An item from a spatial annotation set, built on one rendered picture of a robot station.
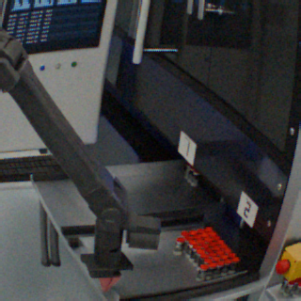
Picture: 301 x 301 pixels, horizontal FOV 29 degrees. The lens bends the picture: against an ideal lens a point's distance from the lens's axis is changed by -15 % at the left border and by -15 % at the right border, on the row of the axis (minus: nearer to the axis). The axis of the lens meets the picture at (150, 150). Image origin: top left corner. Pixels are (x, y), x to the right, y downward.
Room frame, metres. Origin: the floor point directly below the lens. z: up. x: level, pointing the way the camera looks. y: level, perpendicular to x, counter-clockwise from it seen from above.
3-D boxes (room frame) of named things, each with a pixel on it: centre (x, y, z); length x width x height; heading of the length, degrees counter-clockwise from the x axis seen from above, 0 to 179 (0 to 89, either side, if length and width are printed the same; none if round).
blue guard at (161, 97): (2.06, 0.13, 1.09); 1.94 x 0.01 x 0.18; 28
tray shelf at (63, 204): (1.39, -0.03, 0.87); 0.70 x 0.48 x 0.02; 28
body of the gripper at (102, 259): (1.07, 0.06, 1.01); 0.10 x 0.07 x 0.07; 118
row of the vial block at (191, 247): (1.26, -0.15, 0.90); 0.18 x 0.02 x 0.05; 27
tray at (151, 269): (1.22, -0.07, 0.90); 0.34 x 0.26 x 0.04; 117
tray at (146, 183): (1.58, -0.01, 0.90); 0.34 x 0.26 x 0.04; 118
